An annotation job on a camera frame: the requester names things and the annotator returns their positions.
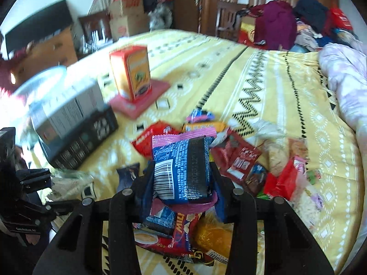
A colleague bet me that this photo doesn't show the blue pink cookie pack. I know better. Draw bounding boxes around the blue pink cookie pack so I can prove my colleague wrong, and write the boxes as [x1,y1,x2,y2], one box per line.
[152,127,217,214]

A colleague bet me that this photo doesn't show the yellow orange snack bag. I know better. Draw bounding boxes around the yellow orange snack bag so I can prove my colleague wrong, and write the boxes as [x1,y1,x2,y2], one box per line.
[193,207,234,264]

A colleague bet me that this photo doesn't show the large red snack bag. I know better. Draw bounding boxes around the large red snack bag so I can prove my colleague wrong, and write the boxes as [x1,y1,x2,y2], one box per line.
[131,121,181,159]

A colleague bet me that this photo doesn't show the bear rice cracker bag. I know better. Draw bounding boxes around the bear rice cracker bag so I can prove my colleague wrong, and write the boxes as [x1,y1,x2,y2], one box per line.
[290,176,323,231]

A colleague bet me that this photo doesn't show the black electronics box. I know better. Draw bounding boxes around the black electronics box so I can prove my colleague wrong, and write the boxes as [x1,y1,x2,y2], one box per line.
[39,104,118,170]

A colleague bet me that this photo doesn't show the white printed box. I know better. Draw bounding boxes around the white printed box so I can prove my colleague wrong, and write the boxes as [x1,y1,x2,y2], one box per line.
[30,78,105,145]

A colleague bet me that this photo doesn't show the yellow patterned bedspread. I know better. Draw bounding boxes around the yellow patterned bedspread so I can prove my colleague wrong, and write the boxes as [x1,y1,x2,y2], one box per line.
[67,30,364,272]

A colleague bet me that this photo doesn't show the clear plastic basin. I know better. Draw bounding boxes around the clear plastic basin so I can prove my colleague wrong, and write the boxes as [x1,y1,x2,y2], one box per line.
[12,66,67,103]

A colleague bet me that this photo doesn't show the orange red tea box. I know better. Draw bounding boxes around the orange red tea box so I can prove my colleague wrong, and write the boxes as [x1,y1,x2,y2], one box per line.
[109,45,152,102]

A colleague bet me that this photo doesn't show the wooden chair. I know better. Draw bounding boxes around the wooden chair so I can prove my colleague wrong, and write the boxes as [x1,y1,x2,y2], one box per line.
[215,1,248,42]

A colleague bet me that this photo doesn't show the wooden drawer dresser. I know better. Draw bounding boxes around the wooden drawer dresser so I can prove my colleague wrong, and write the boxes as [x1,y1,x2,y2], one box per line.
[11,26,78,86]

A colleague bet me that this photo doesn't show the purple jacket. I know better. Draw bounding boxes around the purple jacket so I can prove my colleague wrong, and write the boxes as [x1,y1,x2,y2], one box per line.
[251,0,297,50]

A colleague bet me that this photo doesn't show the white pink quilt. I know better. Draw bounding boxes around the white pink quilt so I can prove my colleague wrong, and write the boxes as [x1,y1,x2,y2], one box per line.
[318,41,367,150]

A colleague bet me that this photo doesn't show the stacked cardboard boxes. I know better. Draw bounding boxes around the stacked cardboard boxes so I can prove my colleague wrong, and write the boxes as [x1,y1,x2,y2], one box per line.
[108,0,150,41]

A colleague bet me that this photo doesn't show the black television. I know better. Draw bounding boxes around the black television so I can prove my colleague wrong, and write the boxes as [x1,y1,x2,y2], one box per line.
[5,0,73,55]

